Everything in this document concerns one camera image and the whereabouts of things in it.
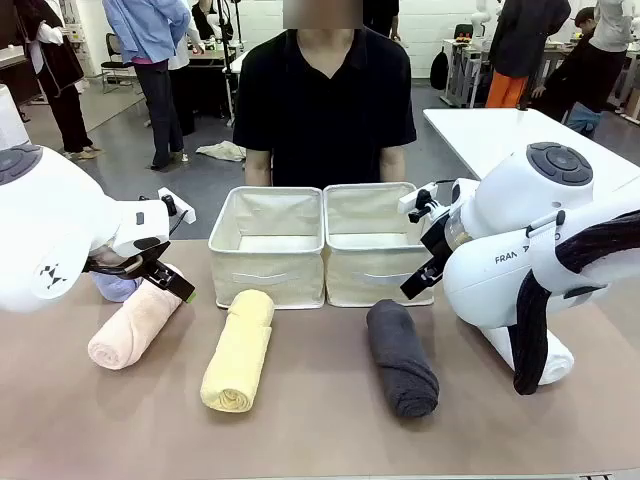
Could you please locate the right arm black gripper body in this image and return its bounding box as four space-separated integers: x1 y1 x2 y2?
420 218 455 272

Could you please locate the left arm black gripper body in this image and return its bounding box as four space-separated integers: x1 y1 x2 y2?
142 256 175 290

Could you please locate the lavender blue towel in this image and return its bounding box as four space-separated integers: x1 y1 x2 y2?
92 272 144 304

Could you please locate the pink towel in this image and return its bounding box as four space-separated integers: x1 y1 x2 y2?
87 263 184 372

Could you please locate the dark grey towel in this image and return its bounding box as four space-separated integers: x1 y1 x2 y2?
365 298 441 420

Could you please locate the yellow towel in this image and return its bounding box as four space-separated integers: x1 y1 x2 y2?
199 289 276 414

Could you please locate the white towel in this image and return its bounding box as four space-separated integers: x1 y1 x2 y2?
479 324 576 387

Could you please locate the person's left forearm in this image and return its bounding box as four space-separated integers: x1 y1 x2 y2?
380 145 408 184

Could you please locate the person's right forearm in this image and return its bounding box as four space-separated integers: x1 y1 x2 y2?
244 147 274 187

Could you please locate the cream fabric storage bin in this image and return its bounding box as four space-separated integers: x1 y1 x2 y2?
322 182 437 308
207 186 327 311

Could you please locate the white side table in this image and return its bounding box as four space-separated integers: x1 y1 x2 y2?
422 107 640 211

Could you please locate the beige cloth on floor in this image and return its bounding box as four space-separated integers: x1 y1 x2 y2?
194 140 247 163

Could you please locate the black backpack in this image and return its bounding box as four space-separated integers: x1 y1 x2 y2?
429 47 450 92

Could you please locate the person in black polo shirt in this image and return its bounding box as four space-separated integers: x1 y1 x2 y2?
232 0 418 189

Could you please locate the grey metal workbench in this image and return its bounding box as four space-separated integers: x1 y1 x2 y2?
441 37 497 109

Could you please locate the black office chair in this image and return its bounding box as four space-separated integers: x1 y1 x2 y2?
100 32 144 96

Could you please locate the black stand pole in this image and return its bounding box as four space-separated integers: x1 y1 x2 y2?
214 0 247 127

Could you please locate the bystander in blue shirt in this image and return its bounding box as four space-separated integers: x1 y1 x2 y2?
102 0 194 172

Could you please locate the bystander in orange trousers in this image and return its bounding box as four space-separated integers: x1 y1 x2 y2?
485 0 573 109

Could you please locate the bystander in black vest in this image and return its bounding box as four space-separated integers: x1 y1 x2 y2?
14 0 104 162

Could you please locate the bent-over bystander in black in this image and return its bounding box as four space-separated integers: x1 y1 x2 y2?
529 6 632 137

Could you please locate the bystander in grey shirt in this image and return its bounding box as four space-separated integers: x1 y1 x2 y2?
590 0 637 54

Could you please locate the right arm white wrist camera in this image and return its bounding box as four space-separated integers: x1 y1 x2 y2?
398 183 454 224

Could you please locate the arm white wrist camera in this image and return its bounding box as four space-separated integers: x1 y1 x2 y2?
157 187 197 224
398 183 454 224

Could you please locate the left arm white wrist camera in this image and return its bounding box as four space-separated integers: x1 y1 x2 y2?
157 187 197 224

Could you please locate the black cable sleeve bundle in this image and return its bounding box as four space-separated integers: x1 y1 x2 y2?
512 209 640 396

